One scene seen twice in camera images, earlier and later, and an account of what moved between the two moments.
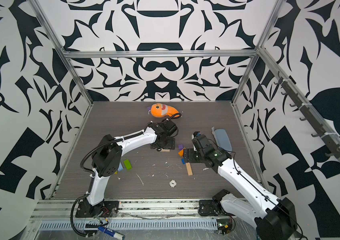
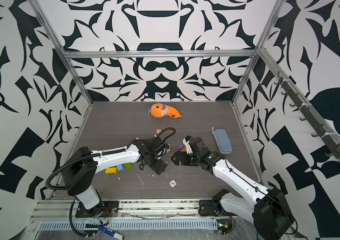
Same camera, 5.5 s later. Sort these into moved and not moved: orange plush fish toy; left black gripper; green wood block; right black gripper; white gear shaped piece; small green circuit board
Moved: right black gripper; left black gripper
Not moved: small green circuit board; white gear shaped piece; green wood block; orange plush fish toy
